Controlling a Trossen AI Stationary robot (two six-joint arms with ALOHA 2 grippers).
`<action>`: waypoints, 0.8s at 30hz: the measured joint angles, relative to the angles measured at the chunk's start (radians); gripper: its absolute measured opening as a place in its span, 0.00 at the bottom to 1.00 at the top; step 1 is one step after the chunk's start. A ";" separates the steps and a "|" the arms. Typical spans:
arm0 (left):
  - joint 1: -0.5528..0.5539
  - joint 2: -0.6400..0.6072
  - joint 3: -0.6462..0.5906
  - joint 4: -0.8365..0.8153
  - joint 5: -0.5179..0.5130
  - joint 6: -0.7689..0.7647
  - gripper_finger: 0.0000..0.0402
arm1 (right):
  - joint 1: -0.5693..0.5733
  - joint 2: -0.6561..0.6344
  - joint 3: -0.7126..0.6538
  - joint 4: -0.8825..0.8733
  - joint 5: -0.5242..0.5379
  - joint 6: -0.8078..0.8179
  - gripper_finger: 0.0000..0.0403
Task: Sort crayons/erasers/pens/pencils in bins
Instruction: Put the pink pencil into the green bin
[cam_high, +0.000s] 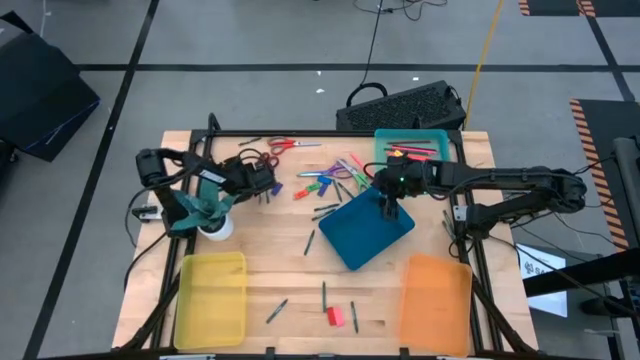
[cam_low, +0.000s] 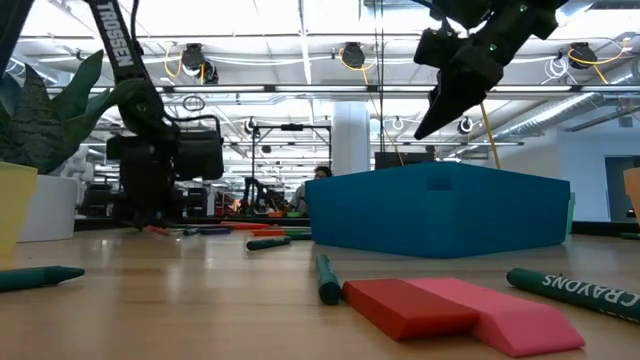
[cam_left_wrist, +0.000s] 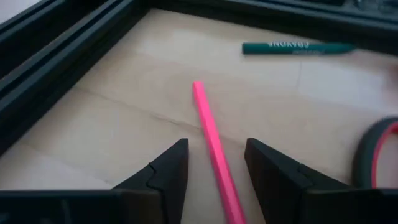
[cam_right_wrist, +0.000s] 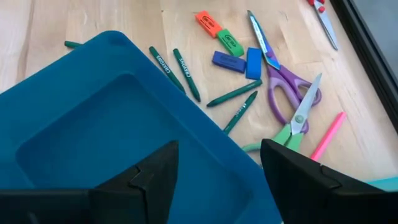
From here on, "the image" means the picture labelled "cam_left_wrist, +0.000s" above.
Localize red scissors with black grips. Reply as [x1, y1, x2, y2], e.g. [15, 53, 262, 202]
[351, 116, 398, 190]

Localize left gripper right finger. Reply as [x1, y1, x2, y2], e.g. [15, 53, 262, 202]
[244, 138, 351, 224]

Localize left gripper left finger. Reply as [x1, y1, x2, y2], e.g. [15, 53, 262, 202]
[113, 138, 190, 224]

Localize green crayon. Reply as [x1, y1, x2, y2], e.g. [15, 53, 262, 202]
[241, 42, 356, 56]

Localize pink pencil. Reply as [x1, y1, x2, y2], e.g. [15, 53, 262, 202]
[192, 80, 248, 224]

